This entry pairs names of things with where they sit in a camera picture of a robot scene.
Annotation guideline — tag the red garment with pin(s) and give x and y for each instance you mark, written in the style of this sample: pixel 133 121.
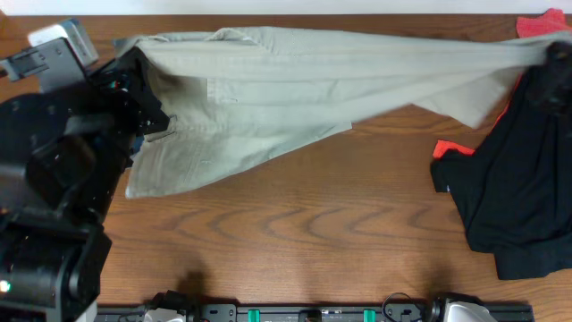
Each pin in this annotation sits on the red garment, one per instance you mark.
pixel 552 21

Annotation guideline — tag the black garment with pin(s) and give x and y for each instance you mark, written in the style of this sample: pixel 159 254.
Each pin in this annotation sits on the black garment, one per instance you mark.
pixel 513 194

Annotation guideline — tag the khaki shorts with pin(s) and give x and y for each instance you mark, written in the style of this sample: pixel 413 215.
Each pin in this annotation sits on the khaki shorts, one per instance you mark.
pixel 238 97

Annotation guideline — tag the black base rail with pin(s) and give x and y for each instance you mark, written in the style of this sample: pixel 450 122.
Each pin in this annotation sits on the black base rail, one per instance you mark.
pixel 397 307

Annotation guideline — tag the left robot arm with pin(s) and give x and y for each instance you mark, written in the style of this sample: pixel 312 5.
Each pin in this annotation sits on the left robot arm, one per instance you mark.
pixel 63 151

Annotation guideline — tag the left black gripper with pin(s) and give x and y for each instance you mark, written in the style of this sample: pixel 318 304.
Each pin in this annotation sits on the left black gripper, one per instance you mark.
pixel 130 98

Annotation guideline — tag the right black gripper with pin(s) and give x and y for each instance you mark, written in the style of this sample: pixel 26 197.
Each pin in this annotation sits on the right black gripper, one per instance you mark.
pixel 560 99

